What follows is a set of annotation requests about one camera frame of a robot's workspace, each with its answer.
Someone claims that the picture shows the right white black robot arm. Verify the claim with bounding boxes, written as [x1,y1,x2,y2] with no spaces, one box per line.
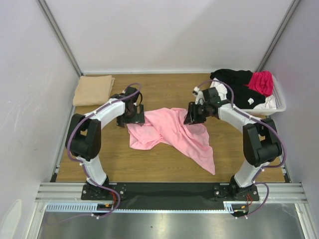
[184,87,283,201]

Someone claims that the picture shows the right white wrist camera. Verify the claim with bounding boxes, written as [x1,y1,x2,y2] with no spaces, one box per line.
[192,87,205,105]

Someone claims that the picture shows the black t shirt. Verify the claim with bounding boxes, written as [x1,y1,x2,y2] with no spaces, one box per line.
[210,69,266,110]

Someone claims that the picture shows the folded beige t shirt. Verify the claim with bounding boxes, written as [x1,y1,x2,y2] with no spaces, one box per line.
[73,75,115,107]

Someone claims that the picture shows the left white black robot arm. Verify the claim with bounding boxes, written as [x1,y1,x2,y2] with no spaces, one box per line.
[65,84,145,200]

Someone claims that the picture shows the crimson red t shirt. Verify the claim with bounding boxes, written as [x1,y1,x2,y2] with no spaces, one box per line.
[247,71,274,97]

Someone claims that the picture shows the white t shirt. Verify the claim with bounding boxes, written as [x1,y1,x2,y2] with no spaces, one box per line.
[210,81,277,111]

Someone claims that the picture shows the aluminium frame rail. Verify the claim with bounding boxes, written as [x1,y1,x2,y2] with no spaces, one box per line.
[35,182,308,204]

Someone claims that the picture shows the white plastic laundry basket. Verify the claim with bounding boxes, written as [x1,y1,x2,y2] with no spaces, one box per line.
[242,76,287,117]

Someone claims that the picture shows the pink t shirt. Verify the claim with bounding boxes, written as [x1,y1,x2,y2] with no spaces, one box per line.
[127,108,215,175]

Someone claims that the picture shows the grey slotted cable duct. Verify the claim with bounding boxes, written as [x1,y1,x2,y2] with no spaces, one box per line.
[46,202,248,214]

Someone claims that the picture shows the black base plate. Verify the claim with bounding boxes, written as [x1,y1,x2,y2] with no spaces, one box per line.
[81,182,260,210]

